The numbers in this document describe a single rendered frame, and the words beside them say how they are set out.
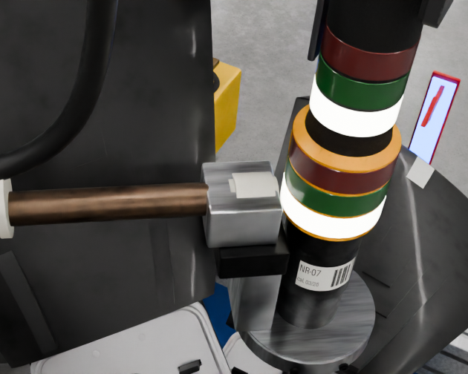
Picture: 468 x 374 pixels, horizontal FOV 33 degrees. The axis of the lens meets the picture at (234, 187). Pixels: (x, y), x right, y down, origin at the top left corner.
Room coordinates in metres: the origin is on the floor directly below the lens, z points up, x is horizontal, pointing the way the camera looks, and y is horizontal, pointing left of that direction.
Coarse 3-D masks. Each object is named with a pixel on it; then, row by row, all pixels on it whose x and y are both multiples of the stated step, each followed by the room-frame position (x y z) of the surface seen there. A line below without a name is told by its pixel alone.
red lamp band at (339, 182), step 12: (300, 156) 0.22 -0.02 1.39; (300, 168) 0.22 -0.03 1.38; (312, 168) 0.22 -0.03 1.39; (324, 168) 0.22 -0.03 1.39; (384, 168) 0.22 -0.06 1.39; (312, 180) 0.22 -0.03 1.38; (324, 180) 0.22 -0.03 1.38; (336, 180) 0.21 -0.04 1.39; (348, 180) 0.21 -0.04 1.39; (360, 180) 0.22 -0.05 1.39; (372, 180) 0.22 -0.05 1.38; (384, 180) 0.22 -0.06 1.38; (336, 192) 0.21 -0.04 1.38; (348, 192) 0.21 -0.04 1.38; (360, 192) 0.22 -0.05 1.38
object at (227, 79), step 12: (216, 72) 0.68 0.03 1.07; (228, 72) 0.69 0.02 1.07; (240, 72) 0.69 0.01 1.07; (216, 84) 0.66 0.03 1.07; (228, 84) 0.67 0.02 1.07; (216, 96) 0.64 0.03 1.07; (228, 96) 0.67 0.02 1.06; (216, 108) 0.64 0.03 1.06; (228, 108) 0.67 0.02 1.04; (216, 120) 0.64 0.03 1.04; (228, 120) 0.67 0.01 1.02; (216, 132) 0.64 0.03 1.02; (228, 132) 0.67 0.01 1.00; (216, 144) 0.65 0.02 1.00
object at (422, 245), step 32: (288, 128) 0.46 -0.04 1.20; (416, 192) 0.43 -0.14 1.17; (448, 192) 0.45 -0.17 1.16; (384, 224) 0.38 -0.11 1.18; (416, 224) 0.39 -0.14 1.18; (448, 224) 0.41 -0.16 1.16; (384, 256) 0.35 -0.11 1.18; (416, 256) 0.36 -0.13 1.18; (448, 256) 0.37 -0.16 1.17; (384, 288) 0.33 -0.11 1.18; (416, 288) 0.33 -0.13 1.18; (448, 288) 0.34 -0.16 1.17; (384, 320) 0.30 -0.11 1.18; (416, 320) 0.31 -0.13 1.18; (448, 320) 0.32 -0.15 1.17; (384, 352) 0.28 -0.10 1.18; (416, 352) 0.28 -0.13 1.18
